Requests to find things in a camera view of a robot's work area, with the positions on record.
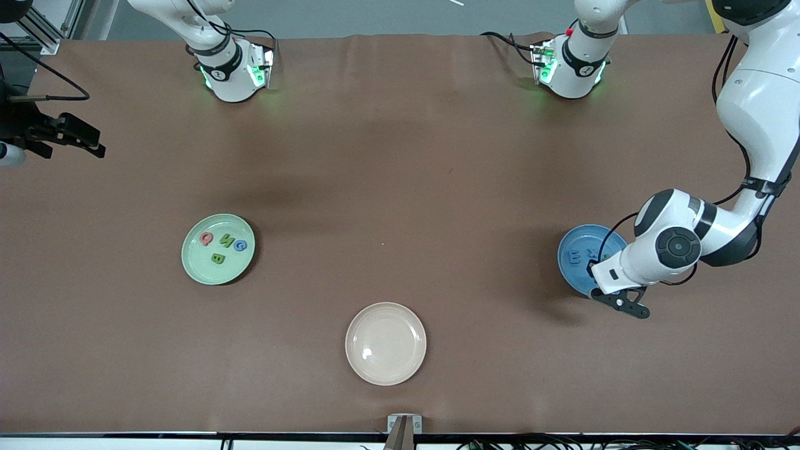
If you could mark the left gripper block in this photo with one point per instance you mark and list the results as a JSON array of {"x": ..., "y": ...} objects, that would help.
[{"x": 589, "y": 267}]

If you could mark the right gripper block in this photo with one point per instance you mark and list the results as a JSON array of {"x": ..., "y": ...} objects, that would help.
[{"x": 17, "y": 122}]

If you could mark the blue letter m block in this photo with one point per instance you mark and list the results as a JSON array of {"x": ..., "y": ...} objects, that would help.
[{"x": 572, "y": 256}]

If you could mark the pink letter Q block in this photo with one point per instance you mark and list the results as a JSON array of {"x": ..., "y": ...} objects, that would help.
[{"x": 203, "y": 238}]

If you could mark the green letter N block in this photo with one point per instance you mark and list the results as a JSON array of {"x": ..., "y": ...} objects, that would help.
[{"x": 227, "y": 240}]

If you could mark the green letter B block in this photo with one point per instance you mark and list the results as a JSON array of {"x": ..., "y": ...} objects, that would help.
[{"x": 217, "y": 259}]

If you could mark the blue letter G block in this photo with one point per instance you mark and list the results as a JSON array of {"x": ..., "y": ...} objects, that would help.
[{"x": 240, "y": 245}]

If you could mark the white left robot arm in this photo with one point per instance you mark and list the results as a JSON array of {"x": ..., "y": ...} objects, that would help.
[{"x": 762, "y": 106}]

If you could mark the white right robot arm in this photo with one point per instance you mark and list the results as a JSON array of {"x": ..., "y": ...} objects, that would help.
[{"x": 231, "y": 75}]

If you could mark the blue plate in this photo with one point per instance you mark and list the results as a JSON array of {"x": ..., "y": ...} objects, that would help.
[{"x": 572, "y": 278}]

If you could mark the light green plate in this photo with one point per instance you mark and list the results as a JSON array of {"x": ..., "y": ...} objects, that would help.
[{"x": 218, "y": 275}]

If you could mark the base connector box green light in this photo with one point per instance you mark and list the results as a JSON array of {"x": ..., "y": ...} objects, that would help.
[
  {"x": 542, "y": 62},
  {"x": 259, "y": 69}
]

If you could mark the beige plate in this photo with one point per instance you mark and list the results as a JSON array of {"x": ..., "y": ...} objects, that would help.
[{"x": 385, "y": 344}]

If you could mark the brown table cover sheet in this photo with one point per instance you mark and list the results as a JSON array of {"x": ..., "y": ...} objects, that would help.
[{"x": 400, "y": 125}]

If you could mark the aluminium frame profile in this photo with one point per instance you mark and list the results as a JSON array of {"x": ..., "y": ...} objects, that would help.
[
  {"x": 75, "y": 19},
  {"x": 51, "y": 45}
]

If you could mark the grey metal mount bracket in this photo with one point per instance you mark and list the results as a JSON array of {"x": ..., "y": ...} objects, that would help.
[{"x": 416, "y": 425}]

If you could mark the tan camera pole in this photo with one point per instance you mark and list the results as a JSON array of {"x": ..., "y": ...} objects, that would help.
[{"x": 400, "y": 440}]

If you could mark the white table edge rail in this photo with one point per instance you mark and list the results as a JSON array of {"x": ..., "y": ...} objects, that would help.
[{"x": 94, "y": 445}]

